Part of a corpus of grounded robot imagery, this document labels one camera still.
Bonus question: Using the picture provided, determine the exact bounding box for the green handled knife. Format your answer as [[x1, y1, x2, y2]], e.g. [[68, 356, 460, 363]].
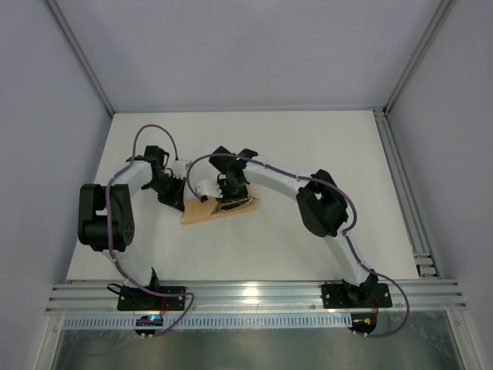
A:
[[212, 197, 253, 214]]

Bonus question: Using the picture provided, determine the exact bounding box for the beige cloth napkin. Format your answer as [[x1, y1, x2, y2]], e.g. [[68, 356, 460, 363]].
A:
[[181, 194, 258, 225]]

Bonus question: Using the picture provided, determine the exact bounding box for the green handled fork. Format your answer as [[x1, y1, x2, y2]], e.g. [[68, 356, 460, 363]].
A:
[[218, 196, 257, 210]]

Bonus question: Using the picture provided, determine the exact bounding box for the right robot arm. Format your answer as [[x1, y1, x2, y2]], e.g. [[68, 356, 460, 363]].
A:
[[209, 146, 378, 307]]

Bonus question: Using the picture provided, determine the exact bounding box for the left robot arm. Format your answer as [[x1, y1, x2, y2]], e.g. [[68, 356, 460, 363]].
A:
[[78, 146, 189, 297]]

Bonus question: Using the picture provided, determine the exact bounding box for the left controller board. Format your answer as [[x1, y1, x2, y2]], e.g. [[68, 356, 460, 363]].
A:
[[134, 314, 164, 339]]

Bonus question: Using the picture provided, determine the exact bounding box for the controller board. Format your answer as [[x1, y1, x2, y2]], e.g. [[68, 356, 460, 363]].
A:
[[134, 314, 164, 339], [349, 314, 377, 338]]

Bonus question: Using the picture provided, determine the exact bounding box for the right controller board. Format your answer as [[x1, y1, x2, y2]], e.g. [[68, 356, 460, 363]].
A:
[[349, 314, 377, 338]]

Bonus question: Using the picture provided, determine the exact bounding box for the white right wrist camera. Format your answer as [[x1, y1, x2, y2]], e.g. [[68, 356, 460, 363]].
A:
[[195, 180, 223, 201]]

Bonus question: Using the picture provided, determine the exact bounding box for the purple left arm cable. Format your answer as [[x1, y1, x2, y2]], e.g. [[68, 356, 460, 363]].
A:
[[104, 123, 196, 358]]

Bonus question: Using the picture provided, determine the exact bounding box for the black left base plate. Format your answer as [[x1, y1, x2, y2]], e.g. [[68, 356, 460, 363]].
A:
[[117, 286, 186, 311]]

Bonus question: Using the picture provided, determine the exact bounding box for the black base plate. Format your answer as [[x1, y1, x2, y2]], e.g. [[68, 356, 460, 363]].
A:
[[320, 283, 393, 309], [117, 286, 186, 311]]

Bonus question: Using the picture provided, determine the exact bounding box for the slotted cable duct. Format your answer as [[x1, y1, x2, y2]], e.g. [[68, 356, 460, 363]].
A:
[[63, 312, 351, 330]]

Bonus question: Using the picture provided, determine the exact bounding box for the left rear aluminium post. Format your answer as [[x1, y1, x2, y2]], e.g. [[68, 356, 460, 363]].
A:
[[43, 0, 116, 118]]

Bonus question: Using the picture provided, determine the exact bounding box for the aluminium post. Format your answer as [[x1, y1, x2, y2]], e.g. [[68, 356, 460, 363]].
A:
[[382, 0, 456, 115], [43, 0, 116, 118]]

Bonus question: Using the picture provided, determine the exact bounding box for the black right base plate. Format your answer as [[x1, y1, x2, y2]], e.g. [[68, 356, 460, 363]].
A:
[[320, 283, 393, 309]]

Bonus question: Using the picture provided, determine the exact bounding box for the front aluminium rail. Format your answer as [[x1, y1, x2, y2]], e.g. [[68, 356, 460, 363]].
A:
[[45, 279, 467, 315]]

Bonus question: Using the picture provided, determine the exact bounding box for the aluminium frame rail right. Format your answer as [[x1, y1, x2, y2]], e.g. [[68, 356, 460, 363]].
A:
[[374, 108, 441, 279]]

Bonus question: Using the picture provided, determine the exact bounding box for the right rear aluminium post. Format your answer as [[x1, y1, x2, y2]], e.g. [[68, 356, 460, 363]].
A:
[[382, 0, 456, 115]]

